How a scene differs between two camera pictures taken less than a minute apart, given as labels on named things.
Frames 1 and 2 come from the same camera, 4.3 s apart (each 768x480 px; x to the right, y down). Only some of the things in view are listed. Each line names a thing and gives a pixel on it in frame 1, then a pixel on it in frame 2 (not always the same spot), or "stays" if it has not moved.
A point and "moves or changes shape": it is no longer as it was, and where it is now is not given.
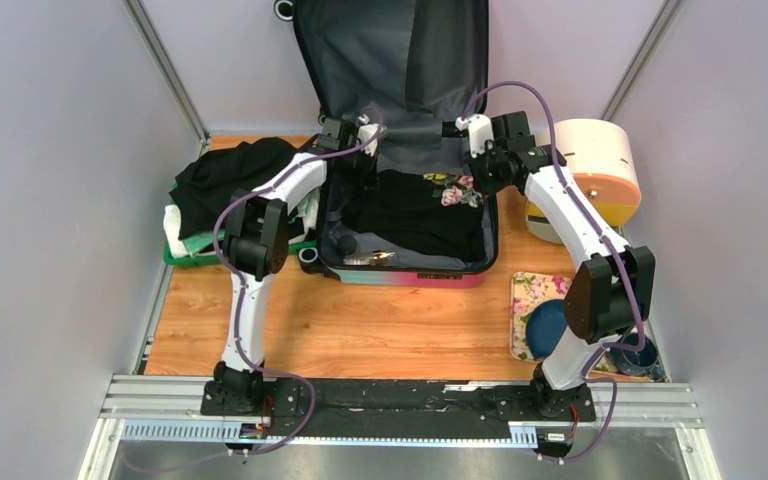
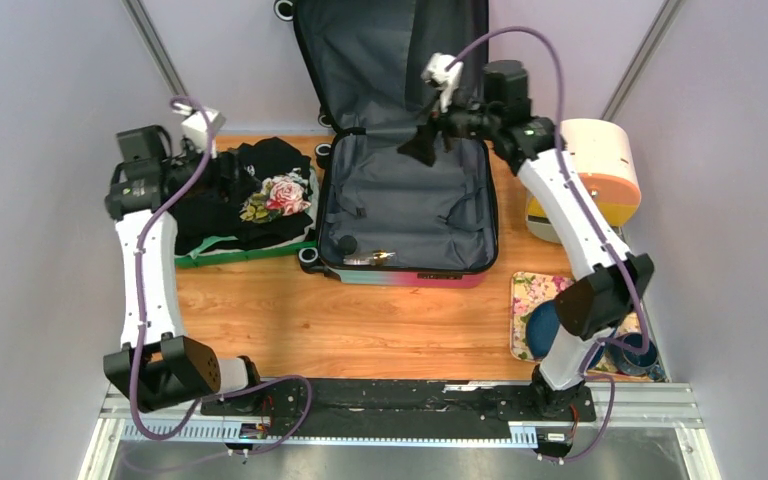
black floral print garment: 425,210 moves or changes shape
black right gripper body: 487,169 -> 468,123
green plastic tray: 205,260 stays
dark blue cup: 638,362 stays
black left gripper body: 356,167 -> 213,186
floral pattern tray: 528,289 stays
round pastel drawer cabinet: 602,157 stays
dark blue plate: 545,323 stays
